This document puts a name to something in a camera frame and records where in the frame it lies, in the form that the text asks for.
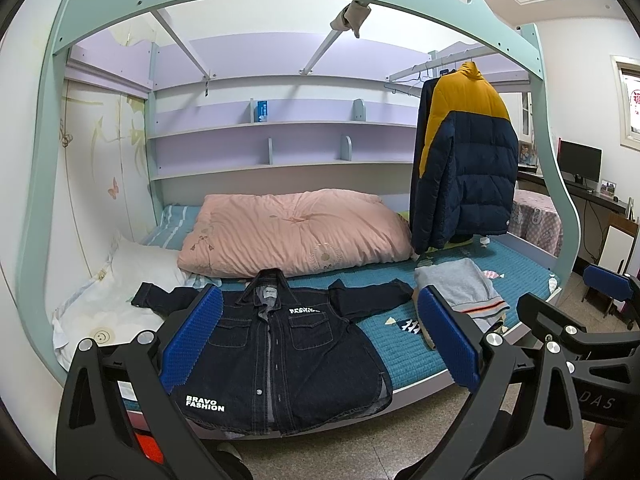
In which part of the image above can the dark wooden desk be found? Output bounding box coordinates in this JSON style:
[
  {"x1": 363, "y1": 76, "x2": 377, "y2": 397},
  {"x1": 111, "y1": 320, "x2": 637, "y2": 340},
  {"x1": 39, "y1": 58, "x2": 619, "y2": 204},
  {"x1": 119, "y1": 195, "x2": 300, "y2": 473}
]
[{"x1": 517, "y1": 169, "x2": 640, "y2": 271}]

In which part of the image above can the dark denim jacket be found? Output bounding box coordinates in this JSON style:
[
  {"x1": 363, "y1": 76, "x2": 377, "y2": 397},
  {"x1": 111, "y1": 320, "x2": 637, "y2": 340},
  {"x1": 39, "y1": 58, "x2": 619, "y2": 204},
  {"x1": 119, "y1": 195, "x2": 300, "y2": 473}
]
[{"x1": 131, "y1": 269, "x2": 416, "y2": 436}]

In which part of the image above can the beige cloth on beam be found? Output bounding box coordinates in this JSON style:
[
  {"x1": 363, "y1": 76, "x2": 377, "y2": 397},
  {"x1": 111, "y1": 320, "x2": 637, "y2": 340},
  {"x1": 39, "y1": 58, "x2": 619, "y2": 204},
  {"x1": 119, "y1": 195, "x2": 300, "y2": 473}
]
[{"x1": 330, "y1": 0, "x2": 372, "y2": 39}]

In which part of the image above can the blue striped pillow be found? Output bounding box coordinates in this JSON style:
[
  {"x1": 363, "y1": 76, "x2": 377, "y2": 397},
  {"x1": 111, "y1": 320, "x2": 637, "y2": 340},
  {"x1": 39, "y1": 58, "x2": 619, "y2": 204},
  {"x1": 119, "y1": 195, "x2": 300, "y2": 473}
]
[{"x1": 142, "y1": 204, "x2": 203, "y2": 251}]

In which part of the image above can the pink patterned tablecloth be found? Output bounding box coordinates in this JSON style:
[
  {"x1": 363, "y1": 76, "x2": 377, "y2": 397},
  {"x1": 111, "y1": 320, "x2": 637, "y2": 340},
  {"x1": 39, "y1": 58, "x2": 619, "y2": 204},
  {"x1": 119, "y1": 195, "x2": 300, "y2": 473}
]
[{"x1": 509, "y1": 189, "x2": 565, "y2": 257}]

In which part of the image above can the window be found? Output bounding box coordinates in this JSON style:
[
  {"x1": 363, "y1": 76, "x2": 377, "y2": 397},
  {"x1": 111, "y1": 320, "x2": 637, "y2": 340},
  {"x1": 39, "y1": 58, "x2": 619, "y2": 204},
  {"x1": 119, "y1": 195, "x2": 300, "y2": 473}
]
[{"x1": 610, "y1": 55, "x2": 640, "y2": 152}]

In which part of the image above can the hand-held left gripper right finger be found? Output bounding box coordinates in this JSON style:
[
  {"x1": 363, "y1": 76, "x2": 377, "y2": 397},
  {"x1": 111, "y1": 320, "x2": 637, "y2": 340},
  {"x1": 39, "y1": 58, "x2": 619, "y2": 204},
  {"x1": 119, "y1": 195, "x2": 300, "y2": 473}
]
[{"x1": 395, "y1": 285, "x2": 586, "y2": 480}]

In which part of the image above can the navy and grey sweatshirt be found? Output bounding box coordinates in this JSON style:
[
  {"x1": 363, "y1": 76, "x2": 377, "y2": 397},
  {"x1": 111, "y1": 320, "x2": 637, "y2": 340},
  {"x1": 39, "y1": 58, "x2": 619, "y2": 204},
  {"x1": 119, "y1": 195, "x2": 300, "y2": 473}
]
[{"x1": 414, "y1": 258, "x2": 511, "y2": 351}]

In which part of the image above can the pink embroidered quilt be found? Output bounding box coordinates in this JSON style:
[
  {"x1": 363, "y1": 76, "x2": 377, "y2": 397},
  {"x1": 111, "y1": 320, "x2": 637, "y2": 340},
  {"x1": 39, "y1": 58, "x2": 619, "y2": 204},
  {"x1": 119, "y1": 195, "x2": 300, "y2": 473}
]
[{"x1": 177, "y1": 189, "x2": 415, "y2": 278}]

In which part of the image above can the teal quilted bedspread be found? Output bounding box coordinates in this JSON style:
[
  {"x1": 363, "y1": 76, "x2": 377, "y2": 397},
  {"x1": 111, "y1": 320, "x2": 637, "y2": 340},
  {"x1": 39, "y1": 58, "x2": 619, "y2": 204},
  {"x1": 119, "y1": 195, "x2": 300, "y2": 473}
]
[{"x1": 120, "y1": 240, "x2": 558, "y2": 401}]

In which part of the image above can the black computer monitor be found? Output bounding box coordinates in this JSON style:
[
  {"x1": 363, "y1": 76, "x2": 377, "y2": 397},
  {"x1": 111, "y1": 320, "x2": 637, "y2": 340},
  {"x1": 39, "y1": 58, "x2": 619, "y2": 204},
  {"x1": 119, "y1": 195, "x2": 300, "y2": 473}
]
[{"x1": 556, "y1": 140, "x2": 603, "y2": 186}]

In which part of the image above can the white pillow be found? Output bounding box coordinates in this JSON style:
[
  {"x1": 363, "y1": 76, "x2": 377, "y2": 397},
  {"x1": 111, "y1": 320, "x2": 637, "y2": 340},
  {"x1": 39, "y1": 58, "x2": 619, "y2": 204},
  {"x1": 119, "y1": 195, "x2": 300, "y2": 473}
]
[{"x1": 52, "y1": 237, "x2": 196, "y2": 371}]

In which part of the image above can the yellow and navy puffer jacket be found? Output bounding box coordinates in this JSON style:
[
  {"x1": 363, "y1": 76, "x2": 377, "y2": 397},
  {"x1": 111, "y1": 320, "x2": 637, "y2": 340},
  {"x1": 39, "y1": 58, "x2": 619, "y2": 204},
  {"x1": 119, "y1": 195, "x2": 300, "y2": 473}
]
[{"x1": 409, "y1": 60, "x2": 519, "y2": 256}]

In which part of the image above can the red box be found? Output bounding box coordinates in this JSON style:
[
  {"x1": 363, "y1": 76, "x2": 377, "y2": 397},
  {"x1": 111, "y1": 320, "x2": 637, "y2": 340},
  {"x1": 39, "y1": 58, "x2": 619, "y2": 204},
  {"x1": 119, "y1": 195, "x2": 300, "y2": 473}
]
[{"x1": 131, "y1": 435, "x2": 166, "y2": 467}]

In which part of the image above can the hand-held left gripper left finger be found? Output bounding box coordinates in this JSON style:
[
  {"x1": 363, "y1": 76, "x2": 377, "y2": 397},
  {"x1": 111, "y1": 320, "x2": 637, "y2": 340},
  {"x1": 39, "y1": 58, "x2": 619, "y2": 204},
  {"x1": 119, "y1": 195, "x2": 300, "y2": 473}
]
[{"x1": 56, "y1": 284, "x2": 223, "y2": 480}]

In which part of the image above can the lilac wall shelf unit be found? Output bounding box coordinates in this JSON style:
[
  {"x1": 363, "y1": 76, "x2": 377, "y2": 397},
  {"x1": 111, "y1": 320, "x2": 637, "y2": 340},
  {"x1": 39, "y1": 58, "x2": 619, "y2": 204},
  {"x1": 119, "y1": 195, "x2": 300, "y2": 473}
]
[{"x1": 65, "y1": 35, "x2": 531, "y2": 183}]

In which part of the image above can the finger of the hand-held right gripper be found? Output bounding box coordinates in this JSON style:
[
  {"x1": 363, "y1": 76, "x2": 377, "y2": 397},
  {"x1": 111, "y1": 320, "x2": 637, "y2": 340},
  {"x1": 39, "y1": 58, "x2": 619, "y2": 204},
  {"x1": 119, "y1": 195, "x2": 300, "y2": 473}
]
[
  {"x1": 517, "y1": 292, "x2": 640, "y2": 361},
  {"x1": 582, "y1": 265, "x2": 640, "y2": 306}
]

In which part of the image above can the wire clothes hanger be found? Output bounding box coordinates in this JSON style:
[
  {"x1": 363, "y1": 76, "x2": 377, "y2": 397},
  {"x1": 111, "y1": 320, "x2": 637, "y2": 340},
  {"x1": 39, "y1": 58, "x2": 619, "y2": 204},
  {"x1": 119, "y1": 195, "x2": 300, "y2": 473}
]
[{"x1": 385, "y1": 72, "x2": 437, "y2": 97}]

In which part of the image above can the floral butterfly printed panel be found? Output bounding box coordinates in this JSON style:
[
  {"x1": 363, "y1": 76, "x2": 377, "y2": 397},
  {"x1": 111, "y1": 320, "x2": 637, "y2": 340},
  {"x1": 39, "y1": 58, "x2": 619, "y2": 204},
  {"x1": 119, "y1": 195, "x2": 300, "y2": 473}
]
[{"x1": 60, "y1": 80, "x2": 151, "y2": 271}]

